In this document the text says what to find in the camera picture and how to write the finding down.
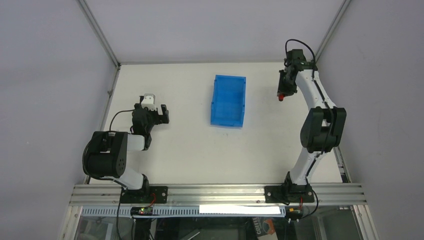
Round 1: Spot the red handled screwdriver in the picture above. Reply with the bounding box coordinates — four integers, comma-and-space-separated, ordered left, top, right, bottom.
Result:
277, 94, 285, 102

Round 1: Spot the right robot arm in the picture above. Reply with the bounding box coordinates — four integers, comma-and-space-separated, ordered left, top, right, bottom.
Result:
277, 49, 347, 196

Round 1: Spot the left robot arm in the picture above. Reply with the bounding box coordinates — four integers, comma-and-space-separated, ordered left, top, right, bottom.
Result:
82, 103, 170, 192

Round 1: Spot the blue plastic bin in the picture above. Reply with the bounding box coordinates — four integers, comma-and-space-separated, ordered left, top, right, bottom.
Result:
210, 75, 247, 128

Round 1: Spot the small green circuit board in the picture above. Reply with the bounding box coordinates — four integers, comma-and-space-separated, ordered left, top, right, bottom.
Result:
130, 207, 154, 216

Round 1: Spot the coffee labelled box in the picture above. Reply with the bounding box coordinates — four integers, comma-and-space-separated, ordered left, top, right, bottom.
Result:
252, 216, 275, 237

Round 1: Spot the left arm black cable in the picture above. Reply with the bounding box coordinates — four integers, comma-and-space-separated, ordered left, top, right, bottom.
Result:
109, 109, 136, 132

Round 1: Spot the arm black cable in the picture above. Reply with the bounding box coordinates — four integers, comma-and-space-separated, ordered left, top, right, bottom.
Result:
109, 109, 136, 132
284, 38, 317, 64

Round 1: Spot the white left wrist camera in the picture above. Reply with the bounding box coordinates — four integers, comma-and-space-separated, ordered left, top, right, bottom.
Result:
139, 93, 158, 111

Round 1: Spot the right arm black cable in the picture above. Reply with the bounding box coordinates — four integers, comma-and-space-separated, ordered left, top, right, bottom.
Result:
284, 38, 317, 64

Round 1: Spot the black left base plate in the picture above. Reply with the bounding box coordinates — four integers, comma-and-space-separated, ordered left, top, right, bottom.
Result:
119, 185, 169, 204

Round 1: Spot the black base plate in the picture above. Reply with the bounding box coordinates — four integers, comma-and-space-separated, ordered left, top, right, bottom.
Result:
264, 184, 316, 205
119, 185, 169, 204

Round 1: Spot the aluminium right frame post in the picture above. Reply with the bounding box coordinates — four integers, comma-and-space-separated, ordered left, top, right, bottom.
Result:
315, 0, 352, 61

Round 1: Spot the aluminium frame post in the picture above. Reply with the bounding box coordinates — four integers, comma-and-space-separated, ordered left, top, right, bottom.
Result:
315, 0, 352, 61
76, 0, 121, 68

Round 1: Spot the aluminium front rail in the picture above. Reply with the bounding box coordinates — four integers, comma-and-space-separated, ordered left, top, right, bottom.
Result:
69, 183, 367, 207

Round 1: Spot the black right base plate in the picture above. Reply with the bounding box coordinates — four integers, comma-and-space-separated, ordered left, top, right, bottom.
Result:
264, 184, 316, 205

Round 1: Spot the white slotted cable duct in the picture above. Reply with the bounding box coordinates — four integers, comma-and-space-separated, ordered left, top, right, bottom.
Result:
81, 205, 286, 218

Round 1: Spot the aluminium left frame post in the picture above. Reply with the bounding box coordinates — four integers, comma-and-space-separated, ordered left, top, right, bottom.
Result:
76, 0, 121, 68

